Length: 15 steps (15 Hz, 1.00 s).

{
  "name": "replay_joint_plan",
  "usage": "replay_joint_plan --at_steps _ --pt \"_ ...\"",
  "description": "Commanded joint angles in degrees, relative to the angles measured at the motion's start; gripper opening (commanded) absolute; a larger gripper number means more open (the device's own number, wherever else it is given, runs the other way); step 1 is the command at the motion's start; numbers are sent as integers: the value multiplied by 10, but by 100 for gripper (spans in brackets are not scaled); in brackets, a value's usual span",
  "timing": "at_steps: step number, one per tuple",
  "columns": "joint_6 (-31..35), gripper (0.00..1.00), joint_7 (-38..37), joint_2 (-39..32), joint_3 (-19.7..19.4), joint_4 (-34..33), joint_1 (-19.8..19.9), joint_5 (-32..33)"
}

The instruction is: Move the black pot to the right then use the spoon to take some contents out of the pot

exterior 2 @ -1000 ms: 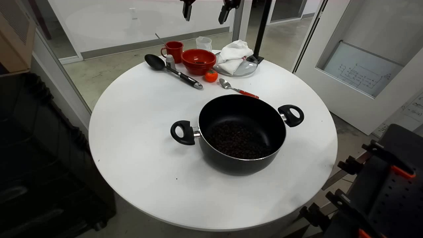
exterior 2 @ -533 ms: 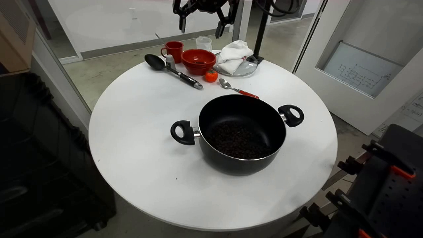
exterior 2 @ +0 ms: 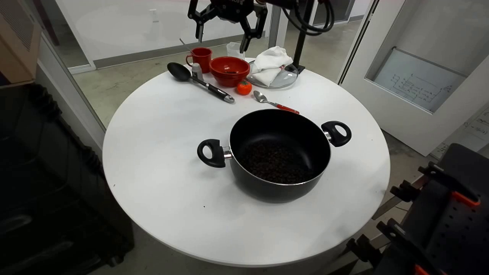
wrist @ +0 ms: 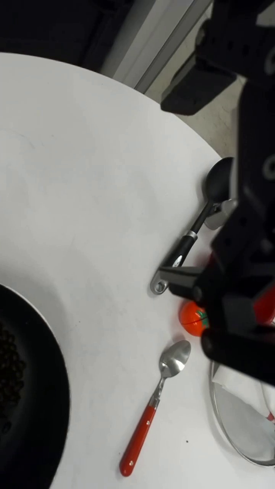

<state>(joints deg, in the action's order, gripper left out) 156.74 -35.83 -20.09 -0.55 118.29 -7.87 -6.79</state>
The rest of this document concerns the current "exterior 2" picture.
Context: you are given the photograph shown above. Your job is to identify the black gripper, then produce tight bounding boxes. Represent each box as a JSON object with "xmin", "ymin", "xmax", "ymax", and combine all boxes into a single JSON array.
[{"xmin": 188, "ymin": 0, "xmax": 268, "ymax": 53}]

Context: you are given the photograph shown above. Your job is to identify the orange toy tomato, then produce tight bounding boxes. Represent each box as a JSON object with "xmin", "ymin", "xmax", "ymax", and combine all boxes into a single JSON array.
[{"xmin": 236, "ymin": 80, "xmax": 253, "ymax": 96}]

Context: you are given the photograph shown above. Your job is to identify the black stand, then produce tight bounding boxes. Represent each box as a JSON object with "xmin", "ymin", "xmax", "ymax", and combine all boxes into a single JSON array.
[{"xmin": 292, "ymin": 0, "xmax": 317, "ymax": 74}]

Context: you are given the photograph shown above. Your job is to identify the black pot with two handles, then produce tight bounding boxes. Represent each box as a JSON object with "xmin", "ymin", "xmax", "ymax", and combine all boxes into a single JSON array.
[{"xmin": 197, "ymin": 109, "xmax": 352, "ymax": 204}]

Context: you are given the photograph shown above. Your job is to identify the white cloth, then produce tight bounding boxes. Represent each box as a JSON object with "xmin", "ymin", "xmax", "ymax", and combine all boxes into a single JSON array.
[{"xmin": 250, "ymin": 46, "xmax": 294, "ymax": 87}]

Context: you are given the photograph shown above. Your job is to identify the black workbench with orange clamps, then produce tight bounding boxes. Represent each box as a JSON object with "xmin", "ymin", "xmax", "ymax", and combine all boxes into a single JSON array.
[{"xmin": 346, "ymin": 143, "xmax": 489, "ymax": 275}]

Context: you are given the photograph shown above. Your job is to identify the large black case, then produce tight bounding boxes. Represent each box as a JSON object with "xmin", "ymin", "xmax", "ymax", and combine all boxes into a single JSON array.
[{"xmin": 0, "ymin": 82, "xmax": 134, "ymax": 275}]

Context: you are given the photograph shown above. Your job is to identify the dark coffee beans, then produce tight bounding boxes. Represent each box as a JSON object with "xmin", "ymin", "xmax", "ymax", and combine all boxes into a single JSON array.
[{"xmin": 244, "ymin": 139, "xmax": 317, "ymax": 184}]

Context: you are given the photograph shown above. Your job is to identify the red bowl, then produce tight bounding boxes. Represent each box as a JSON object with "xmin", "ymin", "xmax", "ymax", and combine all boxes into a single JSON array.
[{"xmin": 209, "ymin": 57, "xmax": 251, "ymax": 87}]

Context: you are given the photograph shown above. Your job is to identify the cardboard box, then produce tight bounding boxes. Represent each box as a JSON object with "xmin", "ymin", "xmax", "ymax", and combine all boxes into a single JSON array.
[{"xmin": 0, "ymin": 0, "xmax": 42, "ymax": 86}]

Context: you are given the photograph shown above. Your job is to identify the metal spoon with red handle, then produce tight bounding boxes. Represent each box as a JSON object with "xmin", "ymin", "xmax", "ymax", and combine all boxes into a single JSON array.
[{"xmin": 253, "ymin": 90, "xmax": 300, "ymax": 115}]

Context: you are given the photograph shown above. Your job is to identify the glass pot lid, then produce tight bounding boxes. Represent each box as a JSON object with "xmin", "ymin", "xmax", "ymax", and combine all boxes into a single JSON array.
[{"xmin": 246, "ymin": 61, "xmax": 299, "ymax": 89}]

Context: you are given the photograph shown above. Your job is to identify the clear plastic cup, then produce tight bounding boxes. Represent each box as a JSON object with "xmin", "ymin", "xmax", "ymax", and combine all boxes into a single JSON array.
[{"xmin": 226, "ymin": 42, "xmax": 246, "ymax": 60}]

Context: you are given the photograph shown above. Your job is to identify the whiteboard with drawings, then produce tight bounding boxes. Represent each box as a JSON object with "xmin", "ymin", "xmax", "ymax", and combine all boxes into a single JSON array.
[{"xmin": 366, "ymin": 47, "xmax": 467, "ymax": 114}]

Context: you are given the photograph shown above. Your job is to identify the large black serving spoon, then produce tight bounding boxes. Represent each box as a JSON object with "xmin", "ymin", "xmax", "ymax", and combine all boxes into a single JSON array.
[{"xmin": 167, "ymin": 62, "xmax": 235, "ymax": 104}]

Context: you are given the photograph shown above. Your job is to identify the red mug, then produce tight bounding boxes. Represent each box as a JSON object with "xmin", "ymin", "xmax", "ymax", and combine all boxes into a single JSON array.
[{"xmin": 186, "ymin": 47, "xmax": 213, "ymax": 74}]

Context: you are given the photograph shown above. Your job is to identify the small grey shaker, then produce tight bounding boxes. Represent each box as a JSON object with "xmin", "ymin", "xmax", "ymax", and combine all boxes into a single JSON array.
[{"xmin": 191, "ymin": 63, "xmax": 204, "ymax": 84}]

